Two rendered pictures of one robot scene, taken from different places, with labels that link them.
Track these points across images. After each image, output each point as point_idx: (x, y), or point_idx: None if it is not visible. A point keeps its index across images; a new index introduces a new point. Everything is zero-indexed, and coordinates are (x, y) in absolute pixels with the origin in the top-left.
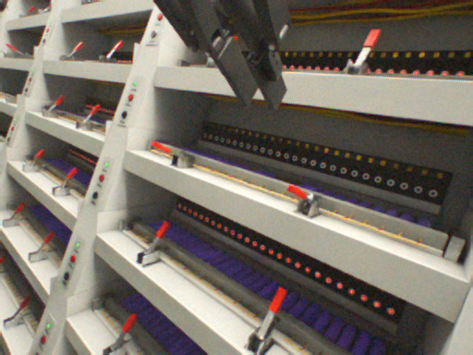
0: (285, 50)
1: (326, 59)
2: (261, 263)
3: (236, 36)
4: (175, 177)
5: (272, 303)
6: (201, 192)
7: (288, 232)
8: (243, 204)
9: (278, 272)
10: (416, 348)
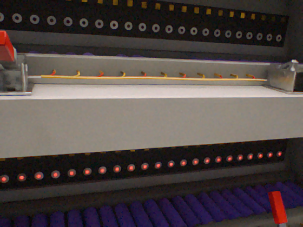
0: None
1: None
2: (152, 187)
3: None
4: (38, 119)
5: (279, 214)
6: (131, 124)
7: (292, 121)
8: (226, 111)
9: (175, 183)
10: (298, 169)
